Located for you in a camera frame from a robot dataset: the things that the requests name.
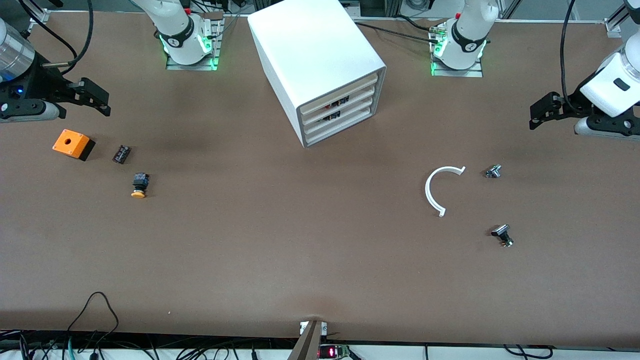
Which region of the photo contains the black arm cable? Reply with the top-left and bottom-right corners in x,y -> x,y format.
19,0 -> 96,77
559,0 -> 577,112

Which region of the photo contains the orange button enclosure box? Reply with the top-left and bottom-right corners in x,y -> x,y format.
52,129 -> 96,162

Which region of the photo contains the grey camera mount beam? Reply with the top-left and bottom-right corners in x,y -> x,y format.
287,320 -> 329,360

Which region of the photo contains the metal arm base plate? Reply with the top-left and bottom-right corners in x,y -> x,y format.
165,12 -> 224,71
430,22 -> 485,78

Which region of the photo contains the white drawer cabinet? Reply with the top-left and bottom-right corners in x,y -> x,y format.
247,0 -> 387,149

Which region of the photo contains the white plastic drawer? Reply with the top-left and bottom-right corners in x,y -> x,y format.
299,73 -> 379,115
303,97 -> 376,137
301,86 -> 377,127
304,109 -> 375,147

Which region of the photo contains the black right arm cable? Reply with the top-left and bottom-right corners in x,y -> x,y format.
19,0 -> 96,77

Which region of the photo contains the aluminium frame corner bracket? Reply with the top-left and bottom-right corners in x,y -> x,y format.
603,4 -> 632,39
27,7 -> 51,27

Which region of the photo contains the black looped cable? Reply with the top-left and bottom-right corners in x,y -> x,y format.
66,291 -> 120,347

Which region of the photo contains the yellow push button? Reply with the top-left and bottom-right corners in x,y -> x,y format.
130,172 -> 150,199

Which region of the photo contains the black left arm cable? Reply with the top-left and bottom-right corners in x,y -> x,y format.
559,0 -> 577,112

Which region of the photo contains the white curved plastic arc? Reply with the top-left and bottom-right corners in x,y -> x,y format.
424,165 -> 467,218

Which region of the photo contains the black cable on table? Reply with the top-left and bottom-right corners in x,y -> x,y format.
353,15 -> 442,45

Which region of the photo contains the black cable below table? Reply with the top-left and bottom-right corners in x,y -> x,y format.
502,344 -> 554,360

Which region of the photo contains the device with red display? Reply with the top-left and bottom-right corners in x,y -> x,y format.
318,343 -> 352,360

